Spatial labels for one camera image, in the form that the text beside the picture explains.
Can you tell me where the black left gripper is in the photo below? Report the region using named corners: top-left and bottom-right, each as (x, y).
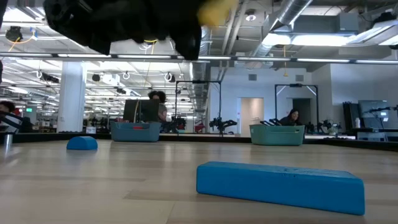
top-left (43, 0), bottom-right (203, 61)

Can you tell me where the yellow cylinder block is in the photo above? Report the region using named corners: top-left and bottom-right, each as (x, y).
top-left (197, 0), bottom-right (239, 27)

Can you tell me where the blue half-cylinder block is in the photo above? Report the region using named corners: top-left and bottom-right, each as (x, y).
top-left (66, 136), bottom-right (99, 151)

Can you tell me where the long blue block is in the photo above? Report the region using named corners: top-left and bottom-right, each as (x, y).
top-left (195, 161), bottom-right (366, 217)

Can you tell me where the person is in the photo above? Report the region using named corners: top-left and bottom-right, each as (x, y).
top-left (0, 100), bottom-right (32, 133)
top-left (279, 108), bottom-right (304, 127)
top-left (147, 90), bottom-right (169, 123)

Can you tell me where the long ceiling light bar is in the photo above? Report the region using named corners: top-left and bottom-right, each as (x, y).
top-left (0, 52), bottom-right (398, 65)

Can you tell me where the black computer monitor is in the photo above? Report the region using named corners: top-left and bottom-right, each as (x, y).
top-left (123, 98), bottom-right (160, 123)

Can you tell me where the blue plastic bin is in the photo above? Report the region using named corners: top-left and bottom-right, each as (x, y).
top-left (109, 121), bottom-right (162, 143)

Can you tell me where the teal plastic bin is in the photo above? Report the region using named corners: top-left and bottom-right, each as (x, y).
top-left (249, 124), bottom-right (306, 147)

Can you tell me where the white pillar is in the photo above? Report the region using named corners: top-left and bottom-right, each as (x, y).
top-left (57, 61), bottom-right (88, 134)

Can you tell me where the grey computer monitor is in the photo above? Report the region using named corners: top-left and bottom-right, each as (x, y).
top-left (357, 99), bottom-right (390, 129)

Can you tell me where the black rig frame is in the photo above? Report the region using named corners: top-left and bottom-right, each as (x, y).
top-left (174, 80), bottom-right (223, 135)
top-left (274, 83), bottom-right (320, 132)

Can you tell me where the black aluminium table frame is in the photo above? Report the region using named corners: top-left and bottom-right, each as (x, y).
top-left (0, 131), bottom-right (398, 152)

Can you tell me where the silver ventilation duct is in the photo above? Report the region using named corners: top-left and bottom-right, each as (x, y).
top-left (248, 0), bottom-right (314, 60)

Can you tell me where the silver metal post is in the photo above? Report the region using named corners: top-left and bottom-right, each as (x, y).
top-left (2, 133), bottom-right (14, 151)

